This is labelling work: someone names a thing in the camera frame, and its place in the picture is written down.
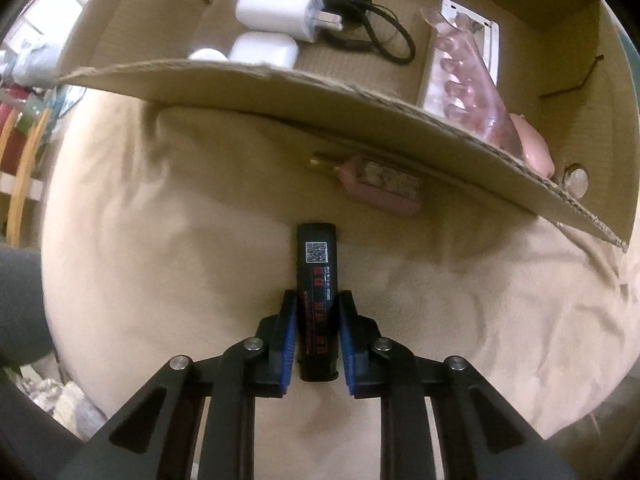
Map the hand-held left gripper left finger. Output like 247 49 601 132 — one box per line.
57 289 301 480

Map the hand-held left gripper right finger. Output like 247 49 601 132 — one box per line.
336 290 583 480

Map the black stick with printed label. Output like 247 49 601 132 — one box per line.
295 222 343 383

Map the cardboard box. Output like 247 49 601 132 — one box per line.
55 0 631 253

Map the pink rounded object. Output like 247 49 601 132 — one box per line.
507 112 557 179

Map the translucent pink hair claw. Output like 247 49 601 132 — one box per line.
419 5 522 154

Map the black cable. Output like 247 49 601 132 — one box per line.
320 0 417 67

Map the white charger plug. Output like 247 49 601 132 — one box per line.
235 0 346 44

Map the beige bed sheet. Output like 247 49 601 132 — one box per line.
40 90 640 441

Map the pink bottle with gold cap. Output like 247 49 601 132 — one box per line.
307 152 424 218

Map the crumpled white cloth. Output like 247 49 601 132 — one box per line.
15 365 107 442

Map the small round metal disc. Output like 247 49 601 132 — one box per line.
562 162 592 199

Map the white earbuds case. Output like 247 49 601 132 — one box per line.
230 31 300 69

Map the wooden chair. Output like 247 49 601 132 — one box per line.
5 105 53 247

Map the long white box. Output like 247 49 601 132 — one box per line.
417 0 502 111

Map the black bobby pin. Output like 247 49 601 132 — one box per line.
539 55 607 99

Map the grey bag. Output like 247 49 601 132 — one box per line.
10 40 66 86

